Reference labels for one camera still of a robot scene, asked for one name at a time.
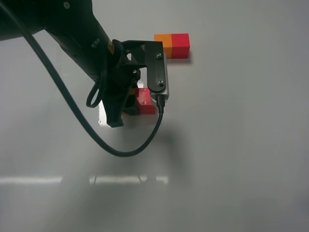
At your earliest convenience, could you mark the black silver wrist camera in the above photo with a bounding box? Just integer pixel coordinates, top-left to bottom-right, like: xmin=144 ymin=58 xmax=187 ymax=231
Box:
xmin=144 ymin=41 xmax=169 ymax=102

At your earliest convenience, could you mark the orange template block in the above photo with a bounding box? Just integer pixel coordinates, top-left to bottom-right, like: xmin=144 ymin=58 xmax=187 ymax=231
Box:
xmin=154 ymin=34 xmax=173 ymax=59

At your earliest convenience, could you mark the black camera cable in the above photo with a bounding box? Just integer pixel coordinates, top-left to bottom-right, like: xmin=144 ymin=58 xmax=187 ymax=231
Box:
xmin=0 ymin=3 xmax=166 ymax=158

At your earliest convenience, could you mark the red template block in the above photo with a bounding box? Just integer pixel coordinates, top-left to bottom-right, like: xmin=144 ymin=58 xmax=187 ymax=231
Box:
xmin=171 ymin=33 xmax=190 ymax=59

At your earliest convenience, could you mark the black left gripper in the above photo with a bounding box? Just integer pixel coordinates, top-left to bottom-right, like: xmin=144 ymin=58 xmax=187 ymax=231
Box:
xmin=99 ymin=40 xmax=146 ymax=128

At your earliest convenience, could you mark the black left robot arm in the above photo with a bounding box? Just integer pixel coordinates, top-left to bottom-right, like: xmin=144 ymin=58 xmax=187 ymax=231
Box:
xmin=0 ymin=0 xmax=143 ymax=128

